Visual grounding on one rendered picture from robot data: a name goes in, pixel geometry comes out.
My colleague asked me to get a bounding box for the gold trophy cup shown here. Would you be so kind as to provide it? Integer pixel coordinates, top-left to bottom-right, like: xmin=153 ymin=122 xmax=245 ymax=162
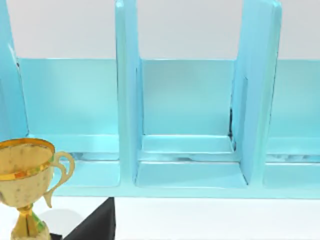
xmin=0 ymin=137 xmax=76 ymax=240

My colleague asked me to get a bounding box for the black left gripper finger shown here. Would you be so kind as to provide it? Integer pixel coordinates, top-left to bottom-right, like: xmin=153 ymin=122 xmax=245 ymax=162
xmin=63 ymin=197 xmax=117 ymax=240

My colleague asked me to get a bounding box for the light blue rack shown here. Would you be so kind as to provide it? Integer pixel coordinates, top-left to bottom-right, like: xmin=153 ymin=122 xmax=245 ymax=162
xmin=0 ymin=0 xmax=320 ymax=200

